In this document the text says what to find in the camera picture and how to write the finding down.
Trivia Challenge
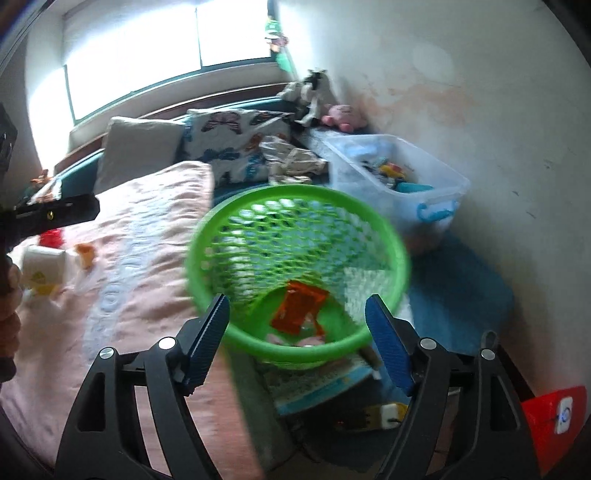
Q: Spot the pink plush blanket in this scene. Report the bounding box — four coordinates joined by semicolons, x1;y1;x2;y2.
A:
0;161;264;480

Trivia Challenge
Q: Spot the butterfly print pillow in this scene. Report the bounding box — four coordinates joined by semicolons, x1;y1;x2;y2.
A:
181;109;294;185

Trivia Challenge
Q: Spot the bubble wrap sheet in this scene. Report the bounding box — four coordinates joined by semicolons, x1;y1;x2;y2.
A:
342;267;414;326

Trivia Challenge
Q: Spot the green plastic mesh basket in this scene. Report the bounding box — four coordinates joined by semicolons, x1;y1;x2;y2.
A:
185;185;411;367

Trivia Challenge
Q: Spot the orange snack wrapper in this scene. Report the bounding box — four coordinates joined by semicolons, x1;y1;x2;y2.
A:
270;281;329;335

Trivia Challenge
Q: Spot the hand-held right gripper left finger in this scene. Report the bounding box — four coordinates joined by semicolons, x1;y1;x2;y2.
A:
54;293;230;480

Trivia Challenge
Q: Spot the yellow and white small toy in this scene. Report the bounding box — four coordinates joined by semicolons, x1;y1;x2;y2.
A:
367;403;411;431

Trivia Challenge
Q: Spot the picture book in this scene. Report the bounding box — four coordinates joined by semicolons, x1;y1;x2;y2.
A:
261;353;382;416

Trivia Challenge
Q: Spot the pink round plush toy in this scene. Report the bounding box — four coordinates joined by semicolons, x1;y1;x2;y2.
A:
322;104;369;134

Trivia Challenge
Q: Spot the grey plush toy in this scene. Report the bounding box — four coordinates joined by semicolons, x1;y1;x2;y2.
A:
276;80;305;103

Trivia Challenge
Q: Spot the clear plastic storage box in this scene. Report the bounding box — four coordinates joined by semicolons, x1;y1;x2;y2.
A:
321;134;471;254

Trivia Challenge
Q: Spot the black and white cow plush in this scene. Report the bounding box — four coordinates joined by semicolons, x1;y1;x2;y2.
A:
294;68;334;127

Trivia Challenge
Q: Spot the silver foil wrapper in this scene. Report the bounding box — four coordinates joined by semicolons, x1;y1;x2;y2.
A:
27;178;64;205

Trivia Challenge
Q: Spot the green toy pinwheel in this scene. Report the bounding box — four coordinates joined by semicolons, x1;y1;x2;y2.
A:
264;14;301;77

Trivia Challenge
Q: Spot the red plastic object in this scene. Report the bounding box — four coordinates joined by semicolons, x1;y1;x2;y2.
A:
521;385;588;446

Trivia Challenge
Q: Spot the crumpled patterned clothing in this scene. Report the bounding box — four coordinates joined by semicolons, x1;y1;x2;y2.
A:
259;135;329;185

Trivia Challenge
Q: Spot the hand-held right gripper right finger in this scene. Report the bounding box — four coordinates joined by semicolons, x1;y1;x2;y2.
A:
365;294;541;480

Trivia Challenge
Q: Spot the person's left hand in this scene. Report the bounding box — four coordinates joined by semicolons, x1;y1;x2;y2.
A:
0;265;22;372

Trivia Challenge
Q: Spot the window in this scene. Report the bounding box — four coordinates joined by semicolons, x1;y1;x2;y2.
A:
62;0;282;125

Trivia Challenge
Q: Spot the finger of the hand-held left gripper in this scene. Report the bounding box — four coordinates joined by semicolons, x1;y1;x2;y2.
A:
13;194;101;232

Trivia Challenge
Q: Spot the plain white pillow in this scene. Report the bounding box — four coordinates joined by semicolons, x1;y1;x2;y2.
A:
93;116;186;192

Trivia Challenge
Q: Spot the juice bottle with green label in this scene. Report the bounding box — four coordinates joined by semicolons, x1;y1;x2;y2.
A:
21;244;68;297

